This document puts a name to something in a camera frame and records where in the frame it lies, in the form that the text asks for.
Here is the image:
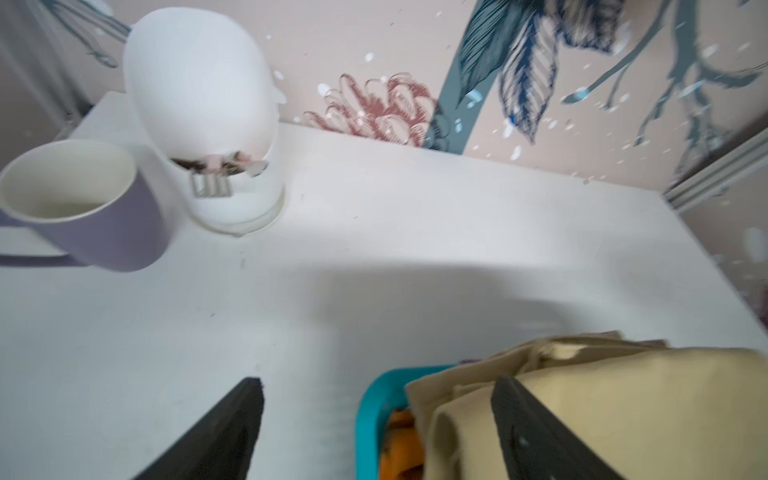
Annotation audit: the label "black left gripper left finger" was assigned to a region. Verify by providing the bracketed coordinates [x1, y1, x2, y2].
[137, 377, 265, 479]

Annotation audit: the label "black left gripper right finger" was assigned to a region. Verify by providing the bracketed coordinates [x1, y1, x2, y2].
[491, 376, 621, 480]

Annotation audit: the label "purple ceramic mug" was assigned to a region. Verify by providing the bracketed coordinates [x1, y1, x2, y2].
[1, 139, 169, 272]

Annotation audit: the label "teal plastic basket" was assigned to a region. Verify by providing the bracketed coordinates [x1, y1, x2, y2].
[355, 365, 451, 480]

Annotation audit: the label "beige pants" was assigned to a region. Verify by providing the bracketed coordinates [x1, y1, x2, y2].
[405, 331, 767, 479]

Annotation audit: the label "orange pants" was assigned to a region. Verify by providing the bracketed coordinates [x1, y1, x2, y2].
[379, 408, 425, 480]

